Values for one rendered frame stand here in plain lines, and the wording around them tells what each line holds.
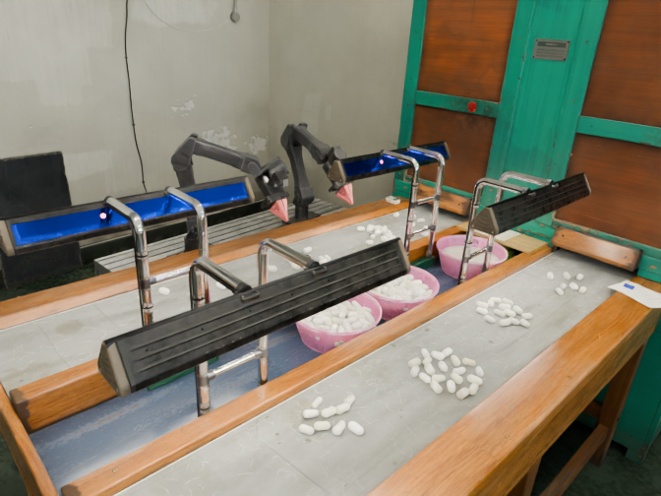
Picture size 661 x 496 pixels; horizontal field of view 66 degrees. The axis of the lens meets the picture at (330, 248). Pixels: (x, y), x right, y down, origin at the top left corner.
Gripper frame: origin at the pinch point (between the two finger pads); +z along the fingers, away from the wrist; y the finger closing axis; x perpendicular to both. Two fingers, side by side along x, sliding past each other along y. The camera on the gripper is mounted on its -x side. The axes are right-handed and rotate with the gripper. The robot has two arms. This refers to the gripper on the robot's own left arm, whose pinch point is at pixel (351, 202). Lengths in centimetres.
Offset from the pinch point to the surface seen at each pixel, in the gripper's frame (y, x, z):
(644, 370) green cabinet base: 52, -35, 112
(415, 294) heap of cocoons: -24, -26, 48
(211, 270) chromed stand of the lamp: -104, -63, 33
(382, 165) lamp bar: -8.9, -30.7, 2.9
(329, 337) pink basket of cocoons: -63, -27, 49
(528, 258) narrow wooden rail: 29, -35, 55
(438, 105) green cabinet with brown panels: 49, -29, -22
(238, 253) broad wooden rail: -53, 10, 4
